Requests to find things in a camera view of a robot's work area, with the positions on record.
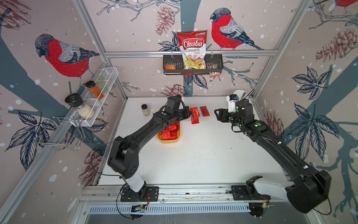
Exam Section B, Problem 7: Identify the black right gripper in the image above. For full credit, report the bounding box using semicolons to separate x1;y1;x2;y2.
213;108;244;130

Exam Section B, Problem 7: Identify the red foil tea bag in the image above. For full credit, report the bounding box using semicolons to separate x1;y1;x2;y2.
190;107;200;125
200;106;210;117
159;121;180;141

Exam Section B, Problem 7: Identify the yellow plastic storage box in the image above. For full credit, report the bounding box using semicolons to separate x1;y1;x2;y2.
157;121;180;144

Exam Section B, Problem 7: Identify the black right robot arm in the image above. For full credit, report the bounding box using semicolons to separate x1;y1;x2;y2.
214;100;332;213

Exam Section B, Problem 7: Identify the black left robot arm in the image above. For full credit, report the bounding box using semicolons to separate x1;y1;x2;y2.
107;95;192;194

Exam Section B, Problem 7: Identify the black cap spice jar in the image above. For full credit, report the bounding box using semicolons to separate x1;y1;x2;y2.
141;104;150;117

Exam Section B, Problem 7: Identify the white utensil cup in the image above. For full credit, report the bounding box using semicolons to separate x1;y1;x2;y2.
233;90;248;101

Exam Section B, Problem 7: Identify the Chuba cassava chips bag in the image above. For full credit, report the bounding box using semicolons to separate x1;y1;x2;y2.
177;30;207;70

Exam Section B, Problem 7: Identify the green item on shelf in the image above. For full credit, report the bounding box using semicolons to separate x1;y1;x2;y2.
95;76;108;94

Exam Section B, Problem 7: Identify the orange spice bottle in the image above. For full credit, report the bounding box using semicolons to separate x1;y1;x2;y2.
85;80;104;100

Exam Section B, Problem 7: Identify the black lid rice jar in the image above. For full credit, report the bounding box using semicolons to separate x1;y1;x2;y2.
65;93;95;120

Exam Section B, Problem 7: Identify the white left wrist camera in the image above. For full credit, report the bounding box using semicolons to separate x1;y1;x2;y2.
226;94;238;113

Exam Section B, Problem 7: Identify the black wall basket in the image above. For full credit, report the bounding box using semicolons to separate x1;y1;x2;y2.
163;54;223;75

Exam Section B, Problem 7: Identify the white wire wall shelf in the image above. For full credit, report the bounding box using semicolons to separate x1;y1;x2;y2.
65;67;118;127

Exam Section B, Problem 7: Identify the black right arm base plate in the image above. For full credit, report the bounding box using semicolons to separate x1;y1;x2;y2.
229;184;271;201

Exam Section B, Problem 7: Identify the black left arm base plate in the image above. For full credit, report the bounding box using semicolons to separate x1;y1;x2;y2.
120;186;159;202

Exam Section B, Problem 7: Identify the chrome wire rack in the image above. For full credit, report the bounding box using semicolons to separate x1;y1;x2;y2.
32;116;86;152

